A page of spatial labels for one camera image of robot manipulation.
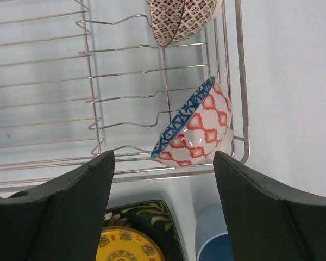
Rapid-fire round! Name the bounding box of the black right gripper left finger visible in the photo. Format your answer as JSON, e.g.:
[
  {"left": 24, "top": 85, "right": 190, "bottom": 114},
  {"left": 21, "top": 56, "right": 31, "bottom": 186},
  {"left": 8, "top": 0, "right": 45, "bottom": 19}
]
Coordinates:
[{"left": 0, "top": 151, "right": 115, "bottom": 260}]

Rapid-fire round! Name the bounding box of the black floral square plate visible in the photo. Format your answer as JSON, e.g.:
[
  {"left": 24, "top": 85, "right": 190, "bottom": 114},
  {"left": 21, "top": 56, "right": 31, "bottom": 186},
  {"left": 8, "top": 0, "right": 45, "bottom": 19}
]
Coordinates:
[{"left": 103, "top": 200, "right": 185, "bottom": 260}]

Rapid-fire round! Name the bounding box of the light blue plastic cup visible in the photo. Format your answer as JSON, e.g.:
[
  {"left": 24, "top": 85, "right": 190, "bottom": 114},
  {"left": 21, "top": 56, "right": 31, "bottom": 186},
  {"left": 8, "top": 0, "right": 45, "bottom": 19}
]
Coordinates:
[{"left": 195, "top": 204, "right": 234, "bottom": 260}]

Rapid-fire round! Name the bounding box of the blue rim red pattern bowl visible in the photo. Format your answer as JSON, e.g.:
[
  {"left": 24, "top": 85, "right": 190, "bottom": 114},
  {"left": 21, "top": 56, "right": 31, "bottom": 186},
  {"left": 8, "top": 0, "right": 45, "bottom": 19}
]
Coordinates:
[{"left": 150, "top": 76, "right": 234, "bottom": 168}]

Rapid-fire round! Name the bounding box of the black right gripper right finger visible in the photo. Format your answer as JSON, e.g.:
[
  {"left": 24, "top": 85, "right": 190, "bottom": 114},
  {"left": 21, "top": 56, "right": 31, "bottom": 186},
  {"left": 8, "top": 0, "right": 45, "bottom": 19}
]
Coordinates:
[{"left": 213, "top": 151, "right": 326, "bottom": 260}]

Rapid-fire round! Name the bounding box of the metal wire dish rack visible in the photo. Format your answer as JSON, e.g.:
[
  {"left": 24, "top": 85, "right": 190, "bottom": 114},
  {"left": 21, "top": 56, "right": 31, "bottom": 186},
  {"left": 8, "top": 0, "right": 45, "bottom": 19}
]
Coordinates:
[{"left": 0, "top": 1, "right": 250, "bottom": 195}]

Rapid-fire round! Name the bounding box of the brown white patterned bowl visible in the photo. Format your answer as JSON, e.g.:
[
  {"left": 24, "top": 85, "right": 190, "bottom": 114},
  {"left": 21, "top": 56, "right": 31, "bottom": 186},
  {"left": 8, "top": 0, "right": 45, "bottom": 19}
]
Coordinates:
[{"left": 148, "top": 0, "right": 223, "bottom": 47}]

